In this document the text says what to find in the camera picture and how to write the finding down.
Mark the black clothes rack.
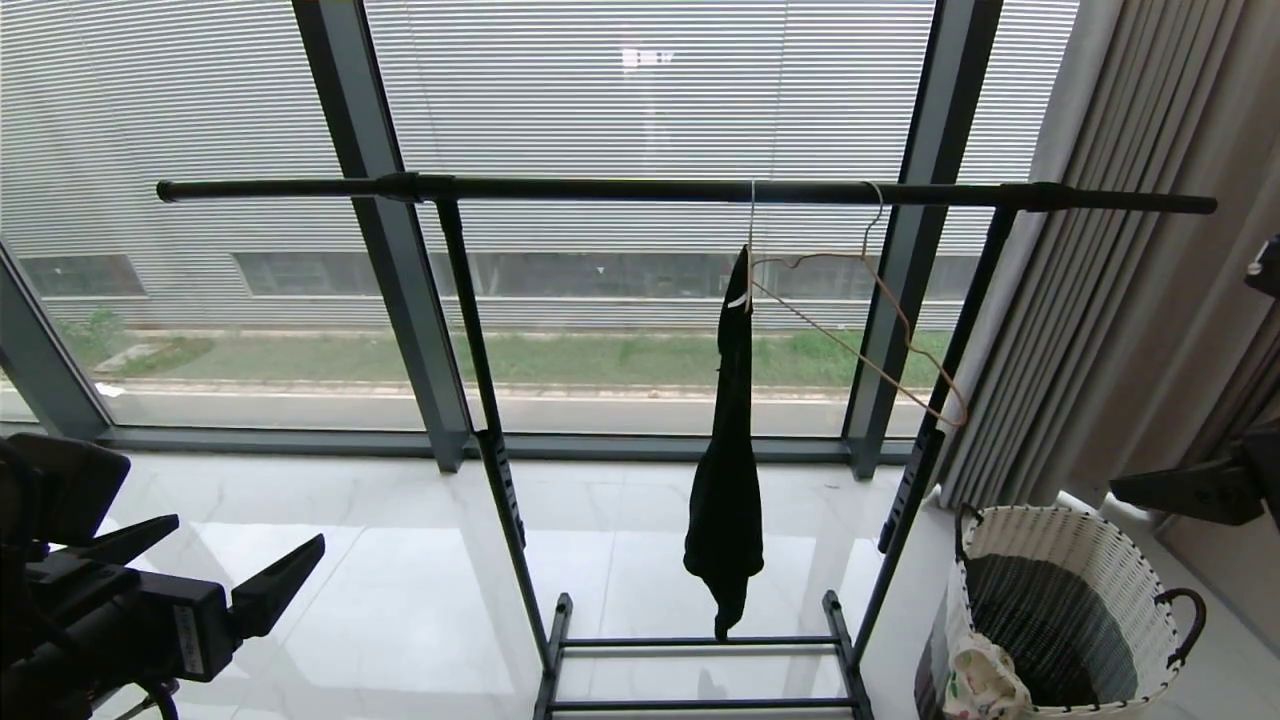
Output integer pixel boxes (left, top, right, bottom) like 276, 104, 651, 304
155, 172, 1219, 720

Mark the cream printed garment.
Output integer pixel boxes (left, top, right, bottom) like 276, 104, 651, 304
940, 630, 1034, 720

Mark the beige curtain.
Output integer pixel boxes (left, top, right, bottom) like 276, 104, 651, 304
935, 0, 1280, 511

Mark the window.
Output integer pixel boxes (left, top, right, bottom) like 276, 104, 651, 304
0, 0, 1081, 479

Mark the black cable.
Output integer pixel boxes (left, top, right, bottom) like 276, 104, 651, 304
120, 678, 183, 720

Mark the pink clothes hanger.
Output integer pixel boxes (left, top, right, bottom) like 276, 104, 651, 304
725, 180, 758, 313
750, 182, 969, 429

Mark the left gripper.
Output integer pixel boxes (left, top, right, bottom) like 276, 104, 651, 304
0, 514, 327, 720

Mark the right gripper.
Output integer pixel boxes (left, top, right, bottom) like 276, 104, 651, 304
1108, 415, 1280, 531

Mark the black garment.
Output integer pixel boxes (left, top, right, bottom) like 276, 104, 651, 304
683, 245, 766, 644

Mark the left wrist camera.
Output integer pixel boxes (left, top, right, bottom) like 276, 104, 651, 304
0, 432, 131, 549

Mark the white laundry basket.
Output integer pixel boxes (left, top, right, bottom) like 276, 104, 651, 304
915, 503, 1208, 720

